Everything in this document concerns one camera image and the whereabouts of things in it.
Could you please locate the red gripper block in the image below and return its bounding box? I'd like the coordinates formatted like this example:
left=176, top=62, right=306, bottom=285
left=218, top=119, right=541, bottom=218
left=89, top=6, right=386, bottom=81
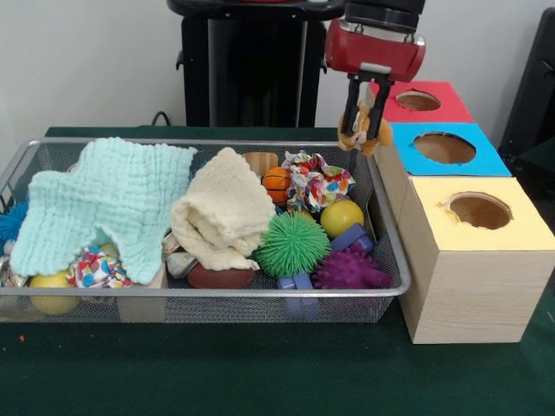
left=323, top=17, right=428, bottom=136

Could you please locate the small brown plush doll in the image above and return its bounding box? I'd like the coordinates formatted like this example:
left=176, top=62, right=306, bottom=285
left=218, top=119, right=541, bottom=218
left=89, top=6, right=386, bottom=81
left=336, top=100, right=395, bottom=157

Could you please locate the cream muslin cloth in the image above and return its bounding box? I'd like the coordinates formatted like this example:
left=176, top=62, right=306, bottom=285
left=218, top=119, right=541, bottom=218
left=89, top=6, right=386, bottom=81
left=170, top=146, right=278, bottom=272

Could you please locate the wooden three-hole sorting box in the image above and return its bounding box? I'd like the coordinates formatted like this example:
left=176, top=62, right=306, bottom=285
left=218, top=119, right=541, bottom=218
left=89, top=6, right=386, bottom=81
left=358, top=80, right=555, bottom=346

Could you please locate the colourful crumpled cloth ball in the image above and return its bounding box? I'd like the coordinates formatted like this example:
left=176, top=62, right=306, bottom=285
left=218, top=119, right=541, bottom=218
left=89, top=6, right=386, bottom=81
left=65, top=245, right=134, bottom=289
left=281, top=149, right=357, bottom=213

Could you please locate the yellow smooth ball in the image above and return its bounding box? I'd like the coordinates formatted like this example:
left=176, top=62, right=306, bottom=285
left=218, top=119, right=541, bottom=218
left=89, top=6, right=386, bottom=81
left=319, top=198, right=365, bottom=240

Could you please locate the small orange basketball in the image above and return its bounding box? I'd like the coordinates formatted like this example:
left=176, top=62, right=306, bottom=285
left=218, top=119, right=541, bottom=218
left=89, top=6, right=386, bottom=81
left=261, top=166, right=292, bottom=205

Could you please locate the purple plastic block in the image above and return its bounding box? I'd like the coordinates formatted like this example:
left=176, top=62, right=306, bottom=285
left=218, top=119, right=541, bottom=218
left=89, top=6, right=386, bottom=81
left=330, top=223, right=375, bottom=255

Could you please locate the green spiky puffer ball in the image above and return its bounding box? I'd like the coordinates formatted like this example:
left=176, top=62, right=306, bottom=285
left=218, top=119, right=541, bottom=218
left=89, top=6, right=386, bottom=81
left=253, top=211, right=331, bottom=278

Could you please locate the purple knobbly rubber ball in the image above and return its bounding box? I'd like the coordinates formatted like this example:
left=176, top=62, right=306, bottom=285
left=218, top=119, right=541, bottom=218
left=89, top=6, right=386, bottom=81
left=311, top=241, right=393, bottom=290

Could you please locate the black chair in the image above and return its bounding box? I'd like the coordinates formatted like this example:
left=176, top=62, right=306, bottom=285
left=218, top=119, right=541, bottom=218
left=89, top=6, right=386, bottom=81
left=498, top=7, right=555, bottom=151

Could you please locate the dark green table cloth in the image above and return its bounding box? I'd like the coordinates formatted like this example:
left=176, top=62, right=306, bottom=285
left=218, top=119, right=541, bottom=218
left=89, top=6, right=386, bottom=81
left=500, top=138, right=555, bottom=209
left=0, top=125, right=555, bottom=416

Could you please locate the brown toy football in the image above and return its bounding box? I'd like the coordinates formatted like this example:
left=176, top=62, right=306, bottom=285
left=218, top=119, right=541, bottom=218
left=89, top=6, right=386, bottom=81
left=186, top=262, right=257, bottom=290

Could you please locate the mint green muslin cloth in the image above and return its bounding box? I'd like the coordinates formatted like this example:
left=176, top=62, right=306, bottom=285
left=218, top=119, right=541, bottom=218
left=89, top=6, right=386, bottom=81
left=9, top=136, right=199, bottom=285

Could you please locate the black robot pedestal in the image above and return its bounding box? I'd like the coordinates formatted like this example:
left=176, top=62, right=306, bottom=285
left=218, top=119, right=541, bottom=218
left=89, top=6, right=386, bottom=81
left=166, top=0, right=350, bottom=128

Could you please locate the silver wire mesh bin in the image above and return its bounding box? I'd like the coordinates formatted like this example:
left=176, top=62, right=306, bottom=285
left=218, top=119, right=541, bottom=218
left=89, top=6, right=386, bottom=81
left=0, top=137, right=412, bottom=324

